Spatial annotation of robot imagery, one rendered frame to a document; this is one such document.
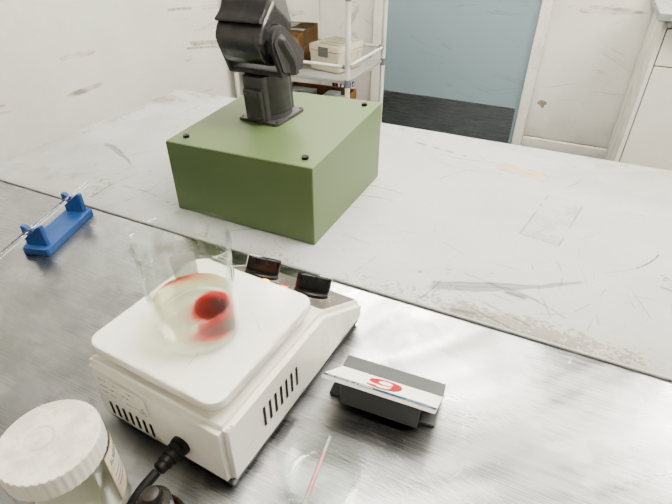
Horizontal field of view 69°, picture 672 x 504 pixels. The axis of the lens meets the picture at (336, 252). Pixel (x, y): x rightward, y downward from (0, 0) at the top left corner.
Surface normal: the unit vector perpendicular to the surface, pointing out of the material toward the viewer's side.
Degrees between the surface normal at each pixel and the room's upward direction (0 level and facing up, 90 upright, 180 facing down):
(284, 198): 90
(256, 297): 0
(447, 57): 90
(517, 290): 0
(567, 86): 90
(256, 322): 0
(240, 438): 90
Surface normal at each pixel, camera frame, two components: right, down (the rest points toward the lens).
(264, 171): -0.43, 0.52
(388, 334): 0.00, -0.82
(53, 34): 0.90, 0.25
